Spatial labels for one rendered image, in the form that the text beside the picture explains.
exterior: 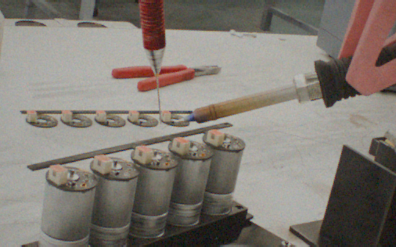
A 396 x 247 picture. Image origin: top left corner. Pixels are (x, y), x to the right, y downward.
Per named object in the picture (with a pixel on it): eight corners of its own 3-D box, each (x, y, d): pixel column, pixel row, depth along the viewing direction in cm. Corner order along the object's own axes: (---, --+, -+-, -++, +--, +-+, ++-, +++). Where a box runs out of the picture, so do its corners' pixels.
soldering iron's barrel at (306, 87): (199, 136, 41) (324, 104, 40) (191, 108, 40) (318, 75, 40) (198, 125, 42) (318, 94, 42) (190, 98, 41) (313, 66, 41)
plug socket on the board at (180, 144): (192, 152, 44) (194, 141, 44) (181, 155, 43) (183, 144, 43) (181, 147, 44) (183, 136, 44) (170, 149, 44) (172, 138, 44)
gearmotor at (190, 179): (204, 233, 46) (222, 152, 45) (175, 243, 45) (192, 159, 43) (174, 215, 48) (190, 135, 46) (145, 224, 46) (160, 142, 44)
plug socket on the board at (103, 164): (114, 172, 40) (117, 159, 40) (102, 175, 39) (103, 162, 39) (104, 165, 40) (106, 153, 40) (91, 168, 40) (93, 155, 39)
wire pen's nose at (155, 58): (140, 73, 39) (138, 45, 38) (156, 63, 39) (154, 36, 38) (156, 80, 38) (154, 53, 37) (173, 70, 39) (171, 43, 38)
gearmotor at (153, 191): (171, 245, 44) (187, 161, 43) (138, 256, 43) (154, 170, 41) (140, 225, 46) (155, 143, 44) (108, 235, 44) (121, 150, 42)
